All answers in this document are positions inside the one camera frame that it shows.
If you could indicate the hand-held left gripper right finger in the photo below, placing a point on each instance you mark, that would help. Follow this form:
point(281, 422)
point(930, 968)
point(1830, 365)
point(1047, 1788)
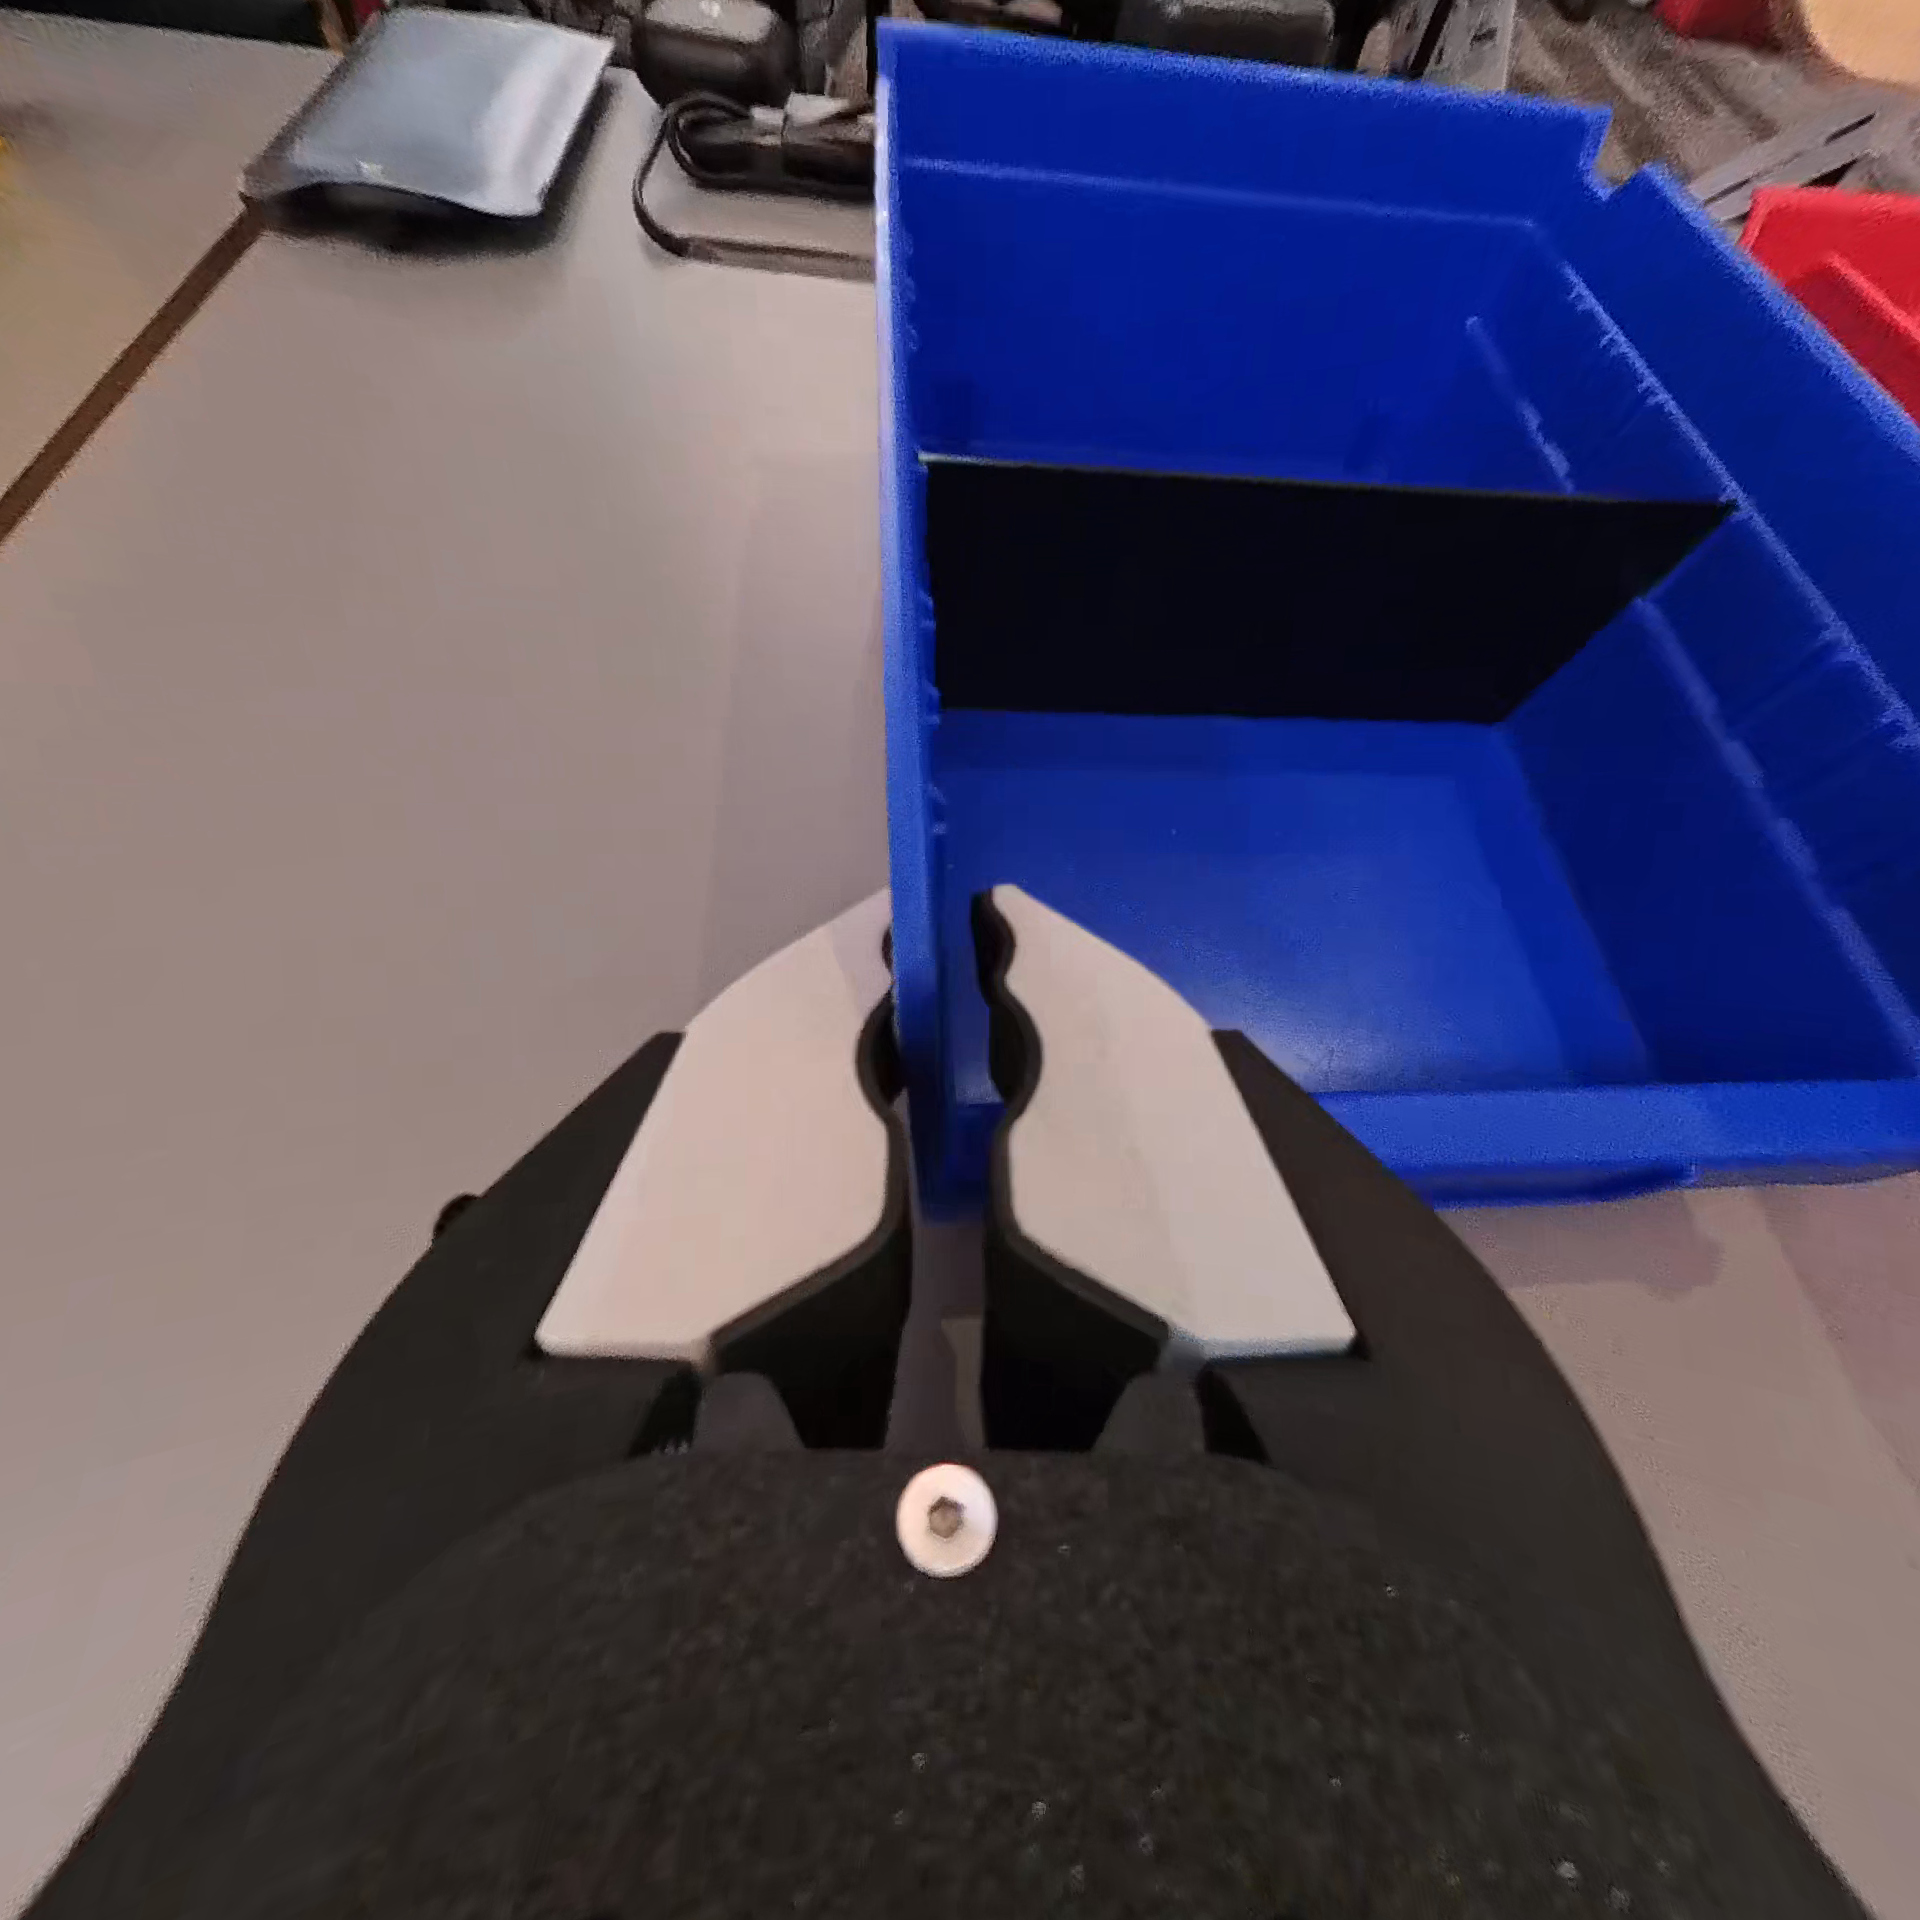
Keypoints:
point(1170, 1184)

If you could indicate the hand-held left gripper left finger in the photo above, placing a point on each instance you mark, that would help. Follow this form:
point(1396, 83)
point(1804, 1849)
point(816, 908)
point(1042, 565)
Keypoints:
point(721, 1184)

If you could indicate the blue plastic bin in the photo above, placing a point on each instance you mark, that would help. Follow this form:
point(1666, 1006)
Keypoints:
point(1277, 224)

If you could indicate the red plastic bin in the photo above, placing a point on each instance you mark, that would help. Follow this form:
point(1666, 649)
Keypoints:
point(1845, 301)

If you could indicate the black bin divider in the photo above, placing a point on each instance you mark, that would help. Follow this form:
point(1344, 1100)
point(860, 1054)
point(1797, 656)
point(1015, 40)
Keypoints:
point(1277, 600)

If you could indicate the dark blue pouch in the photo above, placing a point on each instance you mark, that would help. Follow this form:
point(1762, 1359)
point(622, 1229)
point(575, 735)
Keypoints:
point(436, 120)

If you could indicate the black power adapter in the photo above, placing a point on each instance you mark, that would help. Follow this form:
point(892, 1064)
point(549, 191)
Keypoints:
point(714, 45)

